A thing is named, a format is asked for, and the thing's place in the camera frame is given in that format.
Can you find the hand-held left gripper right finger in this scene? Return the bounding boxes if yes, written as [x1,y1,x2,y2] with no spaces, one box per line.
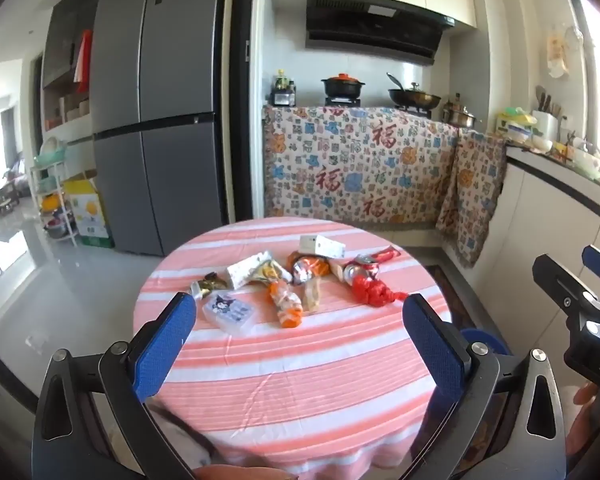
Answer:
[402,293,566,480]

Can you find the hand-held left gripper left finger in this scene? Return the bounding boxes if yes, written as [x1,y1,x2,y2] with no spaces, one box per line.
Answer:
[31,291,201,480]

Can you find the blue plastic basket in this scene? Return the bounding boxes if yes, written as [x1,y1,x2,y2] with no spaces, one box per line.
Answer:
[460,329,512,356]

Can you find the clear plastic cartoon box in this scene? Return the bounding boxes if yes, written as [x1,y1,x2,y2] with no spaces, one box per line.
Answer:
[202,290,257,336]

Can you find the gold wrapper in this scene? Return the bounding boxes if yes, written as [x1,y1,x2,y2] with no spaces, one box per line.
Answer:
[190,272,227,301]

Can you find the red knotted ornament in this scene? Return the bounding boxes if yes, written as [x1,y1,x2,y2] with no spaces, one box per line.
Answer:
[351,276,410,308]

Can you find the crushed red can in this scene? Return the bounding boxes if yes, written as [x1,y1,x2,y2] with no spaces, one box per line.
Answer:
[342,255,381,285]

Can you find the white floral paper box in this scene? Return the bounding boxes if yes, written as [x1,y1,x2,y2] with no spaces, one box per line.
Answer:
[226,251,273,290]

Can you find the orange clear snack packet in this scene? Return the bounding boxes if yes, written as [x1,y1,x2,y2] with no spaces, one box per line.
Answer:
[266,280,303,329]

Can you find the yellow snack wrapper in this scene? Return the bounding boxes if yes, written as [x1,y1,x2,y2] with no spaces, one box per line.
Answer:
[252,259,293,283]

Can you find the beige snack packet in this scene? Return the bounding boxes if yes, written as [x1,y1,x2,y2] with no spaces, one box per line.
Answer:
[301,280,323,311]

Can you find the white milk carton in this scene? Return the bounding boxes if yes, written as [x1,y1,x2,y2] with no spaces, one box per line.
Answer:
[299,233,347,260]

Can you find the orange foil chip bag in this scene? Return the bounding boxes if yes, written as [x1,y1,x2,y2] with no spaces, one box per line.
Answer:
[286,251,331,286]

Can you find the person's right hand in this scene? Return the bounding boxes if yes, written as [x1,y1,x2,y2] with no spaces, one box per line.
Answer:
[565,381,600,461]

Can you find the person's left hand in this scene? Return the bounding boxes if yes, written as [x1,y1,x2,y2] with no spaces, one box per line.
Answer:
[195,465,301,480]

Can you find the white lower cabinets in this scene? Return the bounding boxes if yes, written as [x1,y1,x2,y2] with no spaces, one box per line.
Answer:
[442,147,600,341]

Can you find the small printed cloth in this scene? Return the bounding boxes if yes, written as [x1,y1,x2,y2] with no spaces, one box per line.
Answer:
[435,130,508,268]

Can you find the round table, striped cloth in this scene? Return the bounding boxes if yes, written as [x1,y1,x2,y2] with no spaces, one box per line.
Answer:
[132,217,453,480]

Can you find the white utensil holder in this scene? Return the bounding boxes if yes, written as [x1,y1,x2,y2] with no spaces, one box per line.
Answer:
[531,110,561,143]

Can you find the yellow green cardboard box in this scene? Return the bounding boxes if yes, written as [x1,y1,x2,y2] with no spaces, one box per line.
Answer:
[62,179,115,250]

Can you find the stack of plastic bowls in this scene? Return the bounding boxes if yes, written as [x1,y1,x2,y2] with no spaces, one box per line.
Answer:
[495,107,538,143]

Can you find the steel pot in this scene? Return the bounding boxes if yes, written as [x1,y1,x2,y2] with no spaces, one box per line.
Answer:
[441,99,477,128]

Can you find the large printed cloth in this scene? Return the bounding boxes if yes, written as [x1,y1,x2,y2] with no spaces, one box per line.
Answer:
[262,105,461,233]

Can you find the hanging cream cloth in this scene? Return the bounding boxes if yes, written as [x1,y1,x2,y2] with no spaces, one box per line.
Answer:
[547,27,583,78]

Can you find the white shelf rack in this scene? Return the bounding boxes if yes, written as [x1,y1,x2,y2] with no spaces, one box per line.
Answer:
[30,137,78,247]

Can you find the black wok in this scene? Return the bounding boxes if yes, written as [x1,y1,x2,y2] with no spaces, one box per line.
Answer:
[386,72,442,108]

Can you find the grey refrigerator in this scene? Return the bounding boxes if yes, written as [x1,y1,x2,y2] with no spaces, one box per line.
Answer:
[91,0,231,257]

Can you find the black gas stove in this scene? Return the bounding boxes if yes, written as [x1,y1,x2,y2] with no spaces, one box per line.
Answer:
[324,94,433,120]

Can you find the black pot orange lid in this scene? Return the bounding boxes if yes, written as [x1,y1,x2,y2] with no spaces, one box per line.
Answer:
[321,73,362,98]

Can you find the red hanging cloth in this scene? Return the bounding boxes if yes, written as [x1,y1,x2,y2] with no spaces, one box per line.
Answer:
[74,30,93,93]

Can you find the black range hood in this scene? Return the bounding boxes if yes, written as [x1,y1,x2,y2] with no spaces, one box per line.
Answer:
[305,0,456,66]

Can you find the wall shelf unit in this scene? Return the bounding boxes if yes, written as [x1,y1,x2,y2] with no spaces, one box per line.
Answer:
[40,0,106,136]

